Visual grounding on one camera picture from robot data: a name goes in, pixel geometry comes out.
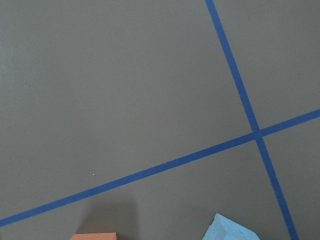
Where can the light blue block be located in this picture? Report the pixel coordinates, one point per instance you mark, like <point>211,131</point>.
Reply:
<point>223,228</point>

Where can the orange foam block far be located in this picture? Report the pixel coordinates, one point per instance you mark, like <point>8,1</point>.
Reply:
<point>95,236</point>

